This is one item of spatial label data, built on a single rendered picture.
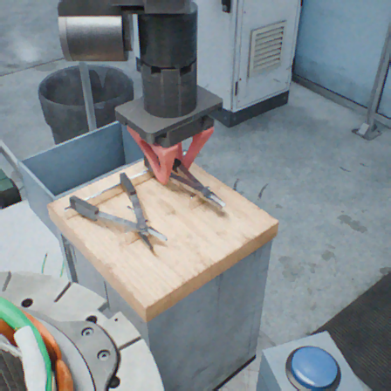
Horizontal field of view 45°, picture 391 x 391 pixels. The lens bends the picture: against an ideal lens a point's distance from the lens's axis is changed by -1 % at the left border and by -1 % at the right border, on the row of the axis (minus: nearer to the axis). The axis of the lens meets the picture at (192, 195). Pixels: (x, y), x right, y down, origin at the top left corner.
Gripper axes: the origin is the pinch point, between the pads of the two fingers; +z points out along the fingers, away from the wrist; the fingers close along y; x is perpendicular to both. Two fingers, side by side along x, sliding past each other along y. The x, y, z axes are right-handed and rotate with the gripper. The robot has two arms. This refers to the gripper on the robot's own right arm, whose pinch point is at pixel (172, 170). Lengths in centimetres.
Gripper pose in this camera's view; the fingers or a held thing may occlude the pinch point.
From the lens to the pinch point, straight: 57.1
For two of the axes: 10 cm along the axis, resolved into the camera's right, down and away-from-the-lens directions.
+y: -7.6, 4.3, -4.9
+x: 6.5, 5.0, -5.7
